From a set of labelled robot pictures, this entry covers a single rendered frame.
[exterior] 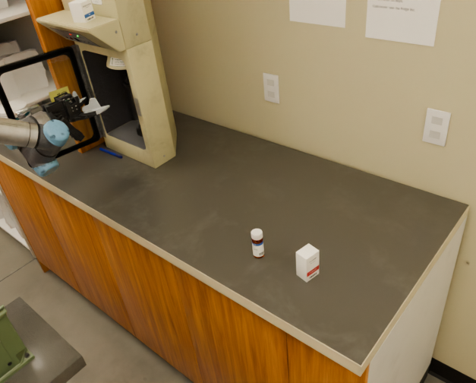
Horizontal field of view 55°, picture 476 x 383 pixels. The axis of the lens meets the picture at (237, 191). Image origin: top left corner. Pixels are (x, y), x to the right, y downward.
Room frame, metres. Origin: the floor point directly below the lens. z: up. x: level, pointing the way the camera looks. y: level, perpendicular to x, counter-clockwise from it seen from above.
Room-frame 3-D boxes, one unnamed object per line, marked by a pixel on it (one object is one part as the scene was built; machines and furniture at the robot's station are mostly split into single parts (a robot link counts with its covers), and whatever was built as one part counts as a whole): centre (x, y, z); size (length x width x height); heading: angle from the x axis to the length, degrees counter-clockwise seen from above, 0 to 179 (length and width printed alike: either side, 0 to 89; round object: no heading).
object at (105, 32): (1.59, 0.46, 1.46); 0.32 x 0.12 x 0.10; 46
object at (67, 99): (1.47, 0.56, 1.25); 0.12 x 0.08 x 0.09; 135
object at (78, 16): (1.55, 0.42, 1.54); 0.05 x 0.05 x 0.06; 63
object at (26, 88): (1.64, 0.67, 1.19); 0.30 x 0.01 x 0.40; 125
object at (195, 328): (1.56, 0.25, 0.45); 2.05 x 0.67 x 0.90; 46
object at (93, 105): (1.50, 0.46, 1.24); 0.09 x 0.03 x 0.06; 101
